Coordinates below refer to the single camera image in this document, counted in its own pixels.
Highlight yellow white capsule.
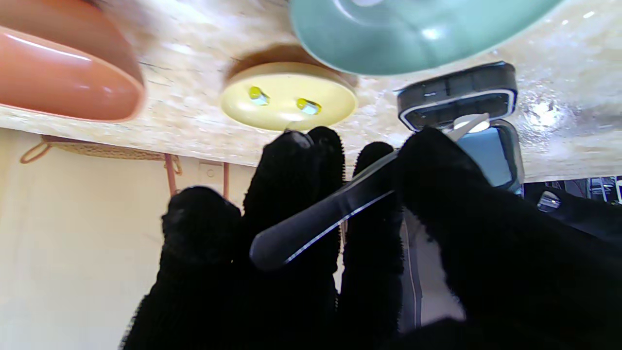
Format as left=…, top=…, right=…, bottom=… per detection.
left=248, top=86, right=270, bottom=106
left=296, top=97, right=322, bottom=116

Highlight dark pill box blue lid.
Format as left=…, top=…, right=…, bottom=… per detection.
left=396, top=61, right=526, bottom=193

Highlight yellow round dish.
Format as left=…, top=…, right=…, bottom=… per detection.
left=220, top=61, right=359, bottom=132

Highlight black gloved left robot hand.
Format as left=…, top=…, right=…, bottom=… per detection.
left=524, top=182, right=622, bottom=246

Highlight metal tweezers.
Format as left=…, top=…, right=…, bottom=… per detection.
left=249, top=113, right=490, bottom=271

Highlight red-orange bowl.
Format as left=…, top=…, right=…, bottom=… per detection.
left=0, top=0, right=146, bottom=122

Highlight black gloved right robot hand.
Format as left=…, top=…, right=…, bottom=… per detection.
left=121, top=126, right=622, bottom=350

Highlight green round dish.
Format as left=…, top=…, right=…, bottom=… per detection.
left=289, top=0, right=564, bottom=76

